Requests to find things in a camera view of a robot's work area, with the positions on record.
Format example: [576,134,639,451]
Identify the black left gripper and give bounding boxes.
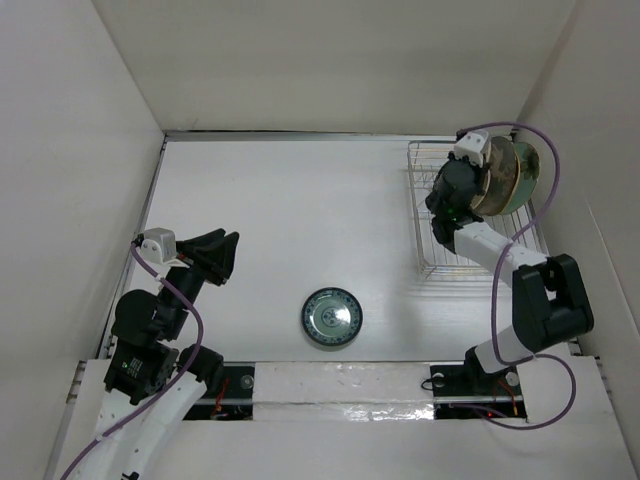
[161,226,239,336]

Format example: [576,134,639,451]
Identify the grey plate with horse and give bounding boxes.
[474,136,519,216]

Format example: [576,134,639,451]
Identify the beige plate with bird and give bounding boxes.
[491,142,519,215]

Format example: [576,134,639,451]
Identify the teal plate with flower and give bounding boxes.
[500,142,540,215]

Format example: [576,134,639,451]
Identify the blue and white bowl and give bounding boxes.
[301,287,364,348]

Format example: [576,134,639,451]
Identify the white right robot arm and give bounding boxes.
[426,152,595,393]

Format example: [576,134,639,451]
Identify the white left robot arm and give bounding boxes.
[75,228,240,479]

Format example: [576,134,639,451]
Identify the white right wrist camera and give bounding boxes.
[453,129,491,168]

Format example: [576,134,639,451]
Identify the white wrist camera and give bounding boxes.
[134,228,178,265]
[453,129,491,168]

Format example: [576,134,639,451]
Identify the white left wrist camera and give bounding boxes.
[134,228,178,265]

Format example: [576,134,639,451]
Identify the wire dish rack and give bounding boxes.
[407,140,532,275]

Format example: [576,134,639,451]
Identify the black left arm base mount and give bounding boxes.
[185,363,255,421]

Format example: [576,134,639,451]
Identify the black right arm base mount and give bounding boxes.
[421,364,527,420]

